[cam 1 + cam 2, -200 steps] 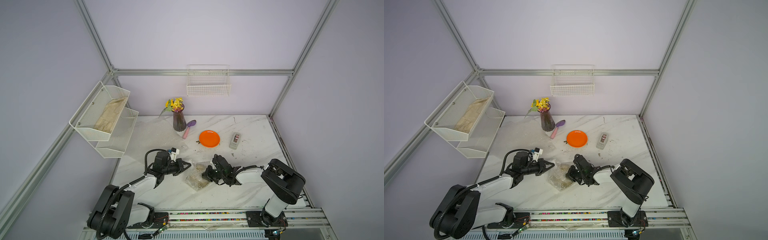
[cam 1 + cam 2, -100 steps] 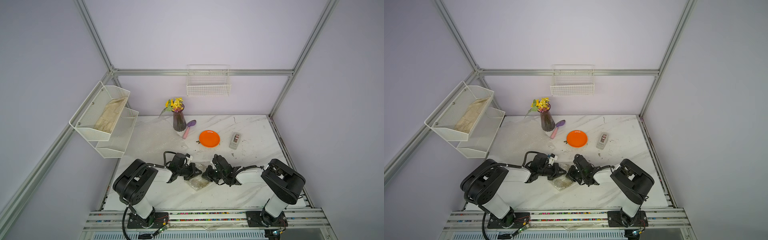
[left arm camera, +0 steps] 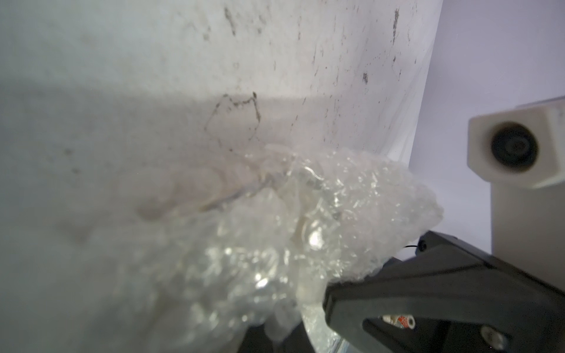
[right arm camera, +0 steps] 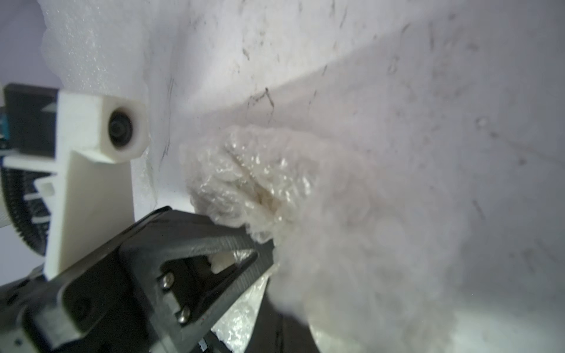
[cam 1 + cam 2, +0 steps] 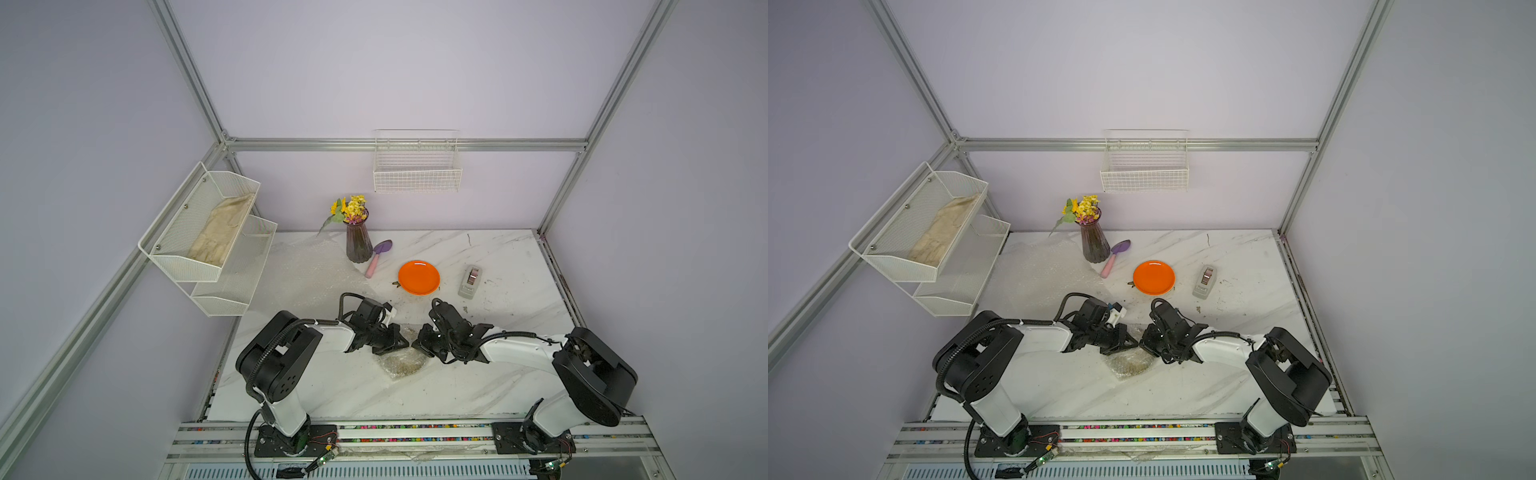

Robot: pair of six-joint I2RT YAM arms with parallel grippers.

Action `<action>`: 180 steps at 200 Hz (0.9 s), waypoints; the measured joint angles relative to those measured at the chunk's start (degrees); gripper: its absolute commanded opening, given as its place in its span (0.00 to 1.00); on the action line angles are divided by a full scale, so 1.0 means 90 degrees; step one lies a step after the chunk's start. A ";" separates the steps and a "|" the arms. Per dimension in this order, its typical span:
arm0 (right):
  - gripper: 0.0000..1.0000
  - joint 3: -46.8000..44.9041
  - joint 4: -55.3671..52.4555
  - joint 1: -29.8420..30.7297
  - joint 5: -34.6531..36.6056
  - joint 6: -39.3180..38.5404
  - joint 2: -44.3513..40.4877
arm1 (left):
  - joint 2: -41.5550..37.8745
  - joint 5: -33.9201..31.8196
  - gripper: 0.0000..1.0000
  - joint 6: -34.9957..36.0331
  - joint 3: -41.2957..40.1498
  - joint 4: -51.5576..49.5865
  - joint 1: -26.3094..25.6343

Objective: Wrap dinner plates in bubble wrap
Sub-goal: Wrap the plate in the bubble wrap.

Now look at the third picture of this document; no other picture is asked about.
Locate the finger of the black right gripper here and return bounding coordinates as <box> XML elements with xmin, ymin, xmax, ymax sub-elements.
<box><xmin>323</xmin><ymin>232</ymin><xmax>564</xmax><ymax>352</ymax></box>

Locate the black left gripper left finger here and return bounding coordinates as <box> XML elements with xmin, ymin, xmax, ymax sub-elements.
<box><xmin>238</xmin><ymin>325</ymin><xmax>274</xmax><ymax>353</ymax></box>

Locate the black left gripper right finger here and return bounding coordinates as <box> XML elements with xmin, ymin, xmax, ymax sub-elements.
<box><xmin>275</xmin><ymin>322</ymin><xmax>316</xmax><ymax>353</ymax></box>

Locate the clear bubble wrap sheet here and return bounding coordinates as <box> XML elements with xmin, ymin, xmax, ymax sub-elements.
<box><xmin>137</xmin><ymin>147</ymin><xmax>443</xmax><ymax>352</ymax></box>

